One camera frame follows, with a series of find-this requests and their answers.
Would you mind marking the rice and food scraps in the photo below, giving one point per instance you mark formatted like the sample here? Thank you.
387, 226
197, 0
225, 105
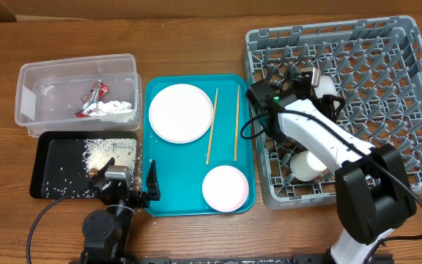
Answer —
99, 151

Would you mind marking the black plastic tray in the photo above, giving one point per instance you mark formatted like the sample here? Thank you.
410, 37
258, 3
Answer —
58, 167

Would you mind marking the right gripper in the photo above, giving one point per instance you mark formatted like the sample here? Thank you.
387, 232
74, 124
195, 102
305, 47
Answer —
327, 106

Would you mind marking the pink bowl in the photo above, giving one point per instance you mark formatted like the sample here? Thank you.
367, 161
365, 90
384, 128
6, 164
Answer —
225, 188

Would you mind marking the grey bowl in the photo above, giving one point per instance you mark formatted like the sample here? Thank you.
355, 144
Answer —
326, 87

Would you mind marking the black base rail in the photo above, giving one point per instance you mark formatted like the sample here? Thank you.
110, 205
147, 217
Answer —
294, 259

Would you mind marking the left wooden chopstick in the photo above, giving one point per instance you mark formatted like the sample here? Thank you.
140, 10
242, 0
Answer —
212, 127

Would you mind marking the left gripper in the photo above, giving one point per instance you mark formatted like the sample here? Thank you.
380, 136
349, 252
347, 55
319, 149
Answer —
143, 199

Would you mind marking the white round plate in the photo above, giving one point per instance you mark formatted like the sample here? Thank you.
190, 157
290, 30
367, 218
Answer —
181, 113

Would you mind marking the right wooden chopstick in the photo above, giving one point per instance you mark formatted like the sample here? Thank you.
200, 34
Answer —
236, 131

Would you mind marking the teal serving tray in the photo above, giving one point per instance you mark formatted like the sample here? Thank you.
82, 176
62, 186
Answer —
181, 168

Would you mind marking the wooden chopstick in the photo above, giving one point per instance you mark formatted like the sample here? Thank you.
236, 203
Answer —
236, 131
212, 127

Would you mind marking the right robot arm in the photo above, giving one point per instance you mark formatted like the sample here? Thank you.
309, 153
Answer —
373, 195

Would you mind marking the clear plastic bin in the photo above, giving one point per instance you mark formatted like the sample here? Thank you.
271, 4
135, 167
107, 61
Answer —
49, 93

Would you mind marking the grey dishwasher rack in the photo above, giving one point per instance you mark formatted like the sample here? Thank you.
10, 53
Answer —
375, 65

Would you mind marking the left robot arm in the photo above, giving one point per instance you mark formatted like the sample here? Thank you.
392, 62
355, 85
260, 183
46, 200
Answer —
106, 231

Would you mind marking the red snack wrapper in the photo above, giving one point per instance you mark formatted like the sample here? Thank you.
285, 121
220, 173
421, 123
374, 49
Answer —
90, 100

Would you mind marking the white napkin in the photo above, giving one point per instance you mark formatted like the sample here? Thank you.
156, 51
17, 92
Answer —
114, 110

